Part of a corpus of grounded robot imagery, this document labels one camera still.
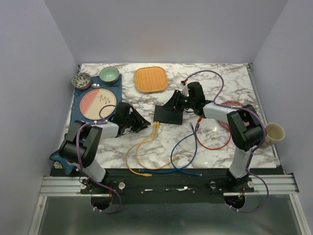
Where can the metal spoon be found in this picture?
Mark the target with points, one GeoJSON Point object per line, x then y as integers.
{"type": "Point", "coordinates": [97, 86]}

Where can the dark network switch box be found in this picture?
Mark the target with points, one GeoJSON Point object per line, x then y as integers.
{"type": "Point", "coordinates": [162, 115]}

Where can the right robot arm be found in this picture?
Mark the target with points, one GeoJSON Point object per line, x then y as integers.
{"type": "Point", "coordinates": [247, 130]}

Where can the black mounting base plate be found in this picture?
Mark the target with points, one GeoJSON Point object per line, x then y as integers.
{"type": "Point", "coordinates": [211, 184]}

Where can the pink dotted plate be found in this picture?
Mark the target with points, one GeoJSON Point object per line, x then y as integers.
{"type": "Point", "coordinates": [230, 103]}

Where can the patterned dark bowl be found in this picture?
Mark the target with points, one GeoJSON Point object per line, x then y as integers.
{"type": "Point", "coordinates": [81, 81]}

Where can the green ceramic bowl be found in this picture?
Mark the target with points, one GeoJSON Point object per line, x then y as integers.
{"type": "Point", "coordinates": [109, 75]}

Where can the pink and cream plate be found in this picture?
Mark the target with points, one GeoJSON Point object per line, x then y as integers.
{"type": "Point", "coordinates": [97, 104]}

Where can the orange woven square tray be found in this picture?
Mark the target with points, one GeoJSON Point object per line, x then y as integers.
{"type": "Point", "coordinates": [150, 79]}

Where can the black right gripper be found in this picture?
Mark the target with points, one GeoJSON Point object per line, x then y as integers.
{"type": "Point", "coordinates": [173, 103]}

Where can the blue star shaped dish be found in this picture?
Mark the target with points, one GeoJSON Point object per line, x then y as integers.
{"type": "Point", "coordinates": [67, 168]}

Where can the aluminium frame rail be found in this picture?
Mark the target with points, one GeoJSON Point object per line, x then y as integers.
{"type": "Point", "coordinates": [72, 186]}

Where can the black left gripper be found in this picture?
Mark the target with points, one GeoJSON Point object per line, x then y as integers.
{"type": "Point", "coordinates": [141, 122]}

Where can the floral ceramic mug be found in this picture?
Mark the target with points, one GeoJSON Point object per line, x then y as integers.
{"type": "Point", "coordinates": [275, 133]}

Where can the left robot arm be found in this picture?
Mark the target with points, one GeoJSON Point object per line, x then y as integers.
{"type": "Point", "coordinates": [80, 144]}

